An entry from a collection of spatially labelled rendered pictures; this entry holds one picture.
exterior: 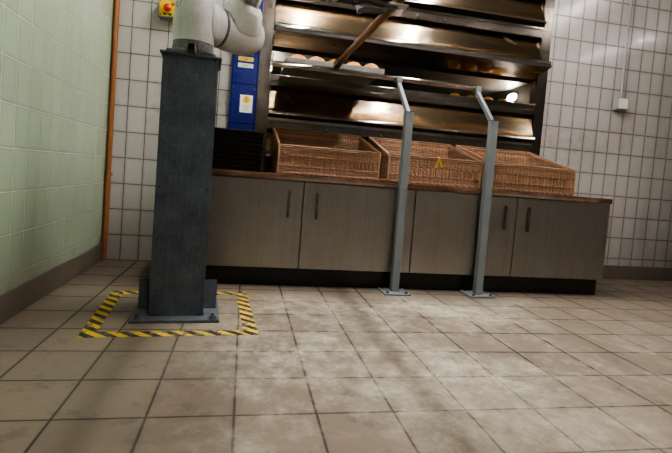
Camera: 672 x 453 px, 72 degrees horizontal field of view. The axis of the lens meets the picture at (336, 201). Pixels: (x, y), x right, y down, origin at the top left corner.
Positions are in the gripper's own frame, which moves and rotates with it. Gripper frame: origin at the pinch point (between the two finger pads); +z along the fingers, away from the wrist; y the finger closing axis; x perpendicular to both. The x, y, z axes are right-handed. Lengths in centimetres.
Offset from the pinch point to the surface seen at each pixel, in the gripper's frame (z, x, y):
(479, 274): 84, -75, 107
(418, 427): -1, 51, 119
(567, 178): 140, -85, 50
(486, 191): 83, -76, 62
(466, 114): 99, -137, 12
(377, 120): 37, -135, 23
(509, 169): 102, -85, 48
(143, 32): -106, -139, -12
